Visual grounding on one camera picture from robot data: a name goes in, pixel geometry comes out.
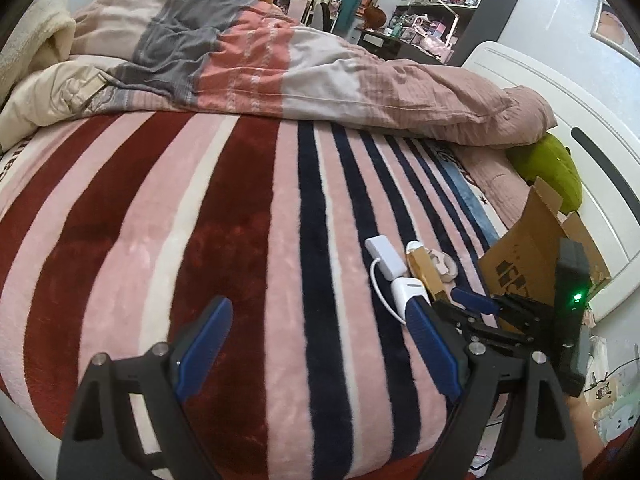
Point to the brown cardboard box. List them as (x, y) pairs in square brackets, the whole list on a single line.
[(537, 255)]

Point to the black desk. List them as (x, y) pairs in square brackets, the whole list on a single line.
[(400, 45)]

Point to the framed wall picture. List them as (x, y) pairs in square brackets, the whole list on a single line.
[(611, 25)]

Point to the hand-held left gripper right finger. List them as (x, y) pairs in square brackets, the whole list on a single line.
[(431, 345)]

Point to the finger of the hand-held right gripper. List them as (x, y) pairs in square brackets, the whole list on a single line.
[(505, 335), (475, 300)]

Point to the cream pillow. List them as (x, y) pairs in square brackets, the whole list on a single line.
[(55, 92)]

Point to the cream fleece blanket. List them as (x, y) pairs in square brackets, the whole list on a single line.
[(35, 35)]

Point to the green plush toy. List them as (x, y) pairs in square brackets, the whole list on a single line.
[(550, 172)]

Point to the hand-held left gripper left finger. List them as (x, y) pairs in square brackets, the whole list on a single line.
[(206, 342)]

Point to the red and pink striped blanket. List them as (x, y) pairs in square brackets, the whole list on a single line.
[(225, 285)]

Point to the white printed bag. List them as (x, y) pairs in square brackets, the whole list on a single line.
[(607, 385)]

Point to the white bed headboard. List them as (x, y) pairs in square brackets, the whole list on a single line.
[(575, 135)]

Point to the gold rectangular box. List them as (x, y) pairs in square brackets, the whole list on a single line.
[(425, 272)]

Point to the white charger block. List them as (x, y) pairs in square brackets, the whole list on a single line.
[(406, 291)]

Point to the pink and grey quilt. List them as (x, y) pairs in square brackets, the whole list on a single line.
[(300, 60)]

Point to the white desk lamp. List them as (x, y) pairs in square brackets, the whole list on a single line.
[(452, 15)]

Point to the person's right forearm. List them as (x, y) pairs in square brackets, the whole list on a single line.
[(592, 440)]

